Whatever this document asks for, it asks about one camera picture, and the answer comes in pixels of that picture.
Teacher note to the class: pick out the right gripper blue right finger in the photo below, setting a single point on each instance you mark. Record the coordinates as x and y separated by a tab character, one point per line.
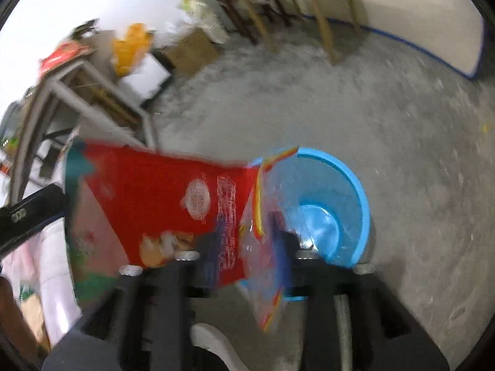
285	246

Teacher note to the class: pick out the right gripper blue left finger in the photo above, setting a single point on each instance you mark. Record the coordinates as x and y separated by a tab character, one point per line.
207	271

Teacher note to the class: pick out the red snack bag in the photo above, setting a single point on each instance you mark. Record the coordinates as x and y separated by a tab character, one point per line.
129	207

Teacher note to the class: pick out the blue plastic trash basket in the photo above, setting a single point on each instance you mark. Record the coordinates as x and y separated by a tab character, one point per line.
317	197

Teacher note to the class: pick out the grey metal side table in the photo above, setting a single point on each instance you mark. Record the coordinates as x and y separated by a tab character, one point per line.
73	99

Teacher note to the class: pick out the red plastic bag on shelf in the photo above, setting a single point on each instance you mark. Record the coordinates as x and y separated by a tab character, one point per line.
64	52

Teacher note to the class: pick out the cardboard box on floor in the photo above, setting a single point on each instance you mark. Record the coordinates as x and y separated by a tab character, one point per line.
191	53

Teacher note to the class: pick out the orange plastic bag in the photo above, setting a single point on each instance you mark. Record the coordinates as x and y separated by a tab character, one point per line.
129	51

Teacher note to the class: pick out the white mattress blue trim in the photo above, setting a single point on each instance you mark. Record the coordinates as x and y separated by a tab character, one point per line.
450	30

